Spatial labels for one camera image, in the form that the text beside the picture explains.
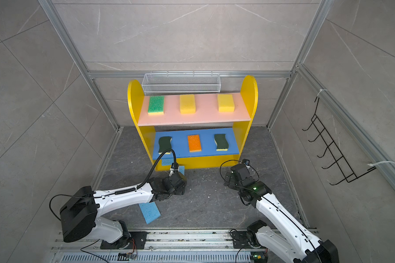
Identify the blue sponge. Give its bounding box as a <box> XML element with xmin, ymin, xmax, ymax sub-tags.
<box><xmin>160</xmin><ymin>159</ymin><xmax>173</xmax><ymax>166</ymax></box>
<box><xmin>178</xmin><ymin>165</ymin><xmax>185</xmax><ymax>175</ymax></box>
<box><xmin>139</xmin><ymin>202</ymin><xmax>161</xmax><ymax>224</ymax></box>

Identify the dark green scourer sponge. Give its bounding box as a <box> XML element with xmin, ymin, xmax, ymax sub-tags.
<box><xmin>214</xmin><ymin>134</ymin><xmax>229</xmax><ymax>151</ymax></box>
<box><xmin>158</xmin><ymin>136</ymin><xmax>172</xmax><ymax>154</ymax></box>

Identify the orange sponge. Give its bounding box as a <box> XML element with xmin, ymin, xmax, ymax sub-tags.
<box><xmin>188</xmin><ymin>134</ymin><xmax>202</xmax><ymax>152</ymax></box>

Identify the bright green sponge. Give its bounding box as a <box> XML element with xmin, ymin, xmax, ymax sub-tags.
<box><xmin>148</xmin><ymin>96</ymin><xmax>165</xmax><ymax>116</ymax></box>

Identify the yellow sponge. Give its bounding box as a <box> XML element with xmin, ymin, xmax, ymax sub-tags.
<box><xmin>180</xmin><ymin>94</ymin><xmax>196</xmax><ymax>115</ymax></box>
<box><xmin>217</xmin><ymin>94</ymin><xmax>235</xmax><ymax>113</ymax></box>

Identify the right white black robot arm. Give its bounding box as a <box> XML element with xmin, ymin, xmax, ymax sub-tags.
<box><xmin>223</xmin><ymin>160</ymin><xmax>340</xmax><ymax>263</ymax></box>

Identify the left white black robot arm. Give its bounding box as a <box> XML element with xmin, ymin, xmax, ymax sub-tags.
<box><xmin>59</xmin><ymin>171</ymin><xmax>187</xmax><ymax>248</ymax></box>

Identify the pink upper shelf board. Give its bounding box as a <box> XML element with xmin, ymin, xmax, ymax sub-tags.
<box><xmin>138</xmin><ymin>93</ymin><xmax>250</xmax><ymax>126</ymax></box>

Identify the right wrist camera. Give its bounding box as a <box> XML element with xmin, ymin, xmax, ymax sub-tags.
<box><xmin>241</xmin><ymin>159</ymin><xmax>250</xmax><ymax>167</ymax></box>

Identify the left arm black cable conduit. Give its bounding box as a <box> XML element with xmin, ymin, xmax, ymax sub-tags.
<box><xmin>115</xmin><ymin>148</ymin><xmax>178</xmax><ymax>196</ymax></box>

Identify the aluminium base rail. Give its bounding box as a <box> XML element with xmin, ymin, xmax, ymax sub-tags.
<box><xmin>46</xmin><ymin>229</ymin><xmax>281</xmax><ymax>263</ymax></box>

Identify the black wall hook rack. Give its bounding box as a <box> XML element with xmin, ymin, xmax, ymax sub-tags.
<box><xmin>302</xmin><ymin>97</ymin><xmax>377</xmax><ymax>186</ymax></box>

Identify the yellow shelf unit frame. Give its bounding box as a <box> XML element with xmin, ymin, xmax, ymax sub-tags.
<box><xmin>127</xmin><ymin>76</ymin><xmax>259</xmax><ymax>171</ymax></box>

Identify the white wire mesh basket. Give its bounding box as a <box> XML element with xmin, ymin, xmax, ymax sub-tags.
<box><xmin>142</xmin><ymin>73</ymin><xmax>221</xmax><ymax>95</ymax></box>

